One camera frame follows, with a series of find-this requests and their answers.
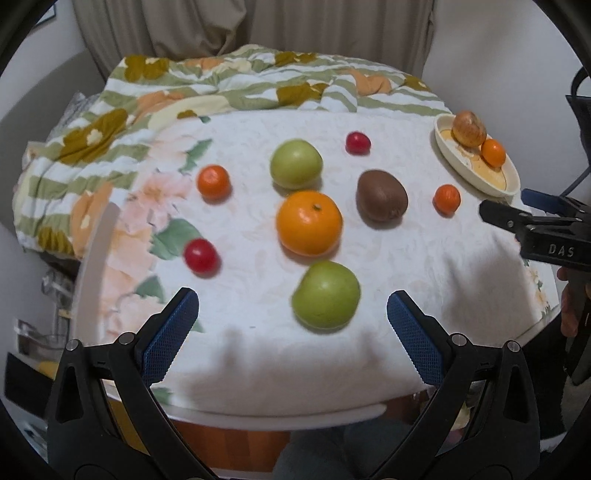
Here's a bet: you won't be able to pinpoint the large orange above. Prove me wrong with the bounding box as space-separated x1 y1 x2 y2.
276 190 344 257

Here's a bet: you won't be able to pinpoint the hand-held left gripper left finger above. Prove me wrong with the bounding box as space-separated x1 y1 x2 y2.
46 287 218 480

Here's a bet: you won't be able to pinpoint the white floral tablecloth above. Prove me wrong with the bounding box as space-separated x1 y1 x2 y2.
99 111 555 416

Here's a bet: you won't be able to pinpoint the red tomato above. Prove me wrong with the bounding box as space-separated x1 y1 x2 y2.
345 131 371 155
184 239 218 274

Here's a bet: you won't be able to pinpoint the green apple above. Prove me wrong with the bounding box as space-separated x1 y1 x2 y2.
291 261 362 330
270 138 324 191

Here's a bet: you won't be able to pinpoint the cluttered side shelf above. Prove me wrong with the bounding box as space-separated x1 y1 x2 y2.
4 268 80 416

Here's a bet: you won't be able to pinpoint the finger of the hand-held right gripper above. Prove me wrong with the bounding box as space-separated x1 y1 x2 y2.
522 188 591 219
479 199 591 230

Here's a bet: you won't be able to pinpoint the framed wall picture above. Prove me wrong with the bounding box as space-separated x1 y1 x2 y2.
25 0 60 28

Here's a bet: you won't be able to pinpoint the person's grey trousers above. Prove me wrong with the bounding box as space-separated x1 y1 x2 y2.
272 415 426 480

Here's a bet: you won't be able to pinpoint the striped floral quilt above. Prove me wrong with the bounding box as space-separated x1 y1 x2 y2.
13 44 451 259

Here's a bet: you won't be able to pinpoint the beige curtain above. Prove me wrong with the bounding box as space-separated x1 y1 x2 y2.
74 0 437 79

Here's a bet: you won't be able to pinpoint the brown kiwi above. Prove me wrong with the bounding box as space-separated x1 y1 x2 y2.
356 169 409 221

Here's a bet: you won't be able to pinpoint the person's right hand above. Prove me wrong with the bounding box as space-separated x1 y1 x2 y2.
557 268 575 339

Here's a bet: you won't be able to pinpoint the brown onion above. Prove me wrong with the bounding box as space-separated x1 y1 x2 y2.
451 110 488 147

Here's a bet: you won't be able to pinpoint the cream oval plate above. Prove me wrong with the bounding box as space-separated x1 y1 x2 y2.
434 113 522 197

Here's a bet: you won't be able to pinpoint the small mandarin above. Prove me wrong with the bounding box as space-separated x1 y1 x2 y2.
481 138 507 168
198 165 232 200
433 184 461 214

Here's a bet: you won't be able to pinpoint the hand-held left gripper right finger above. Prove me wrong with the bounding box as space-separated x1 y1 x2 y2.
369 290 541 480

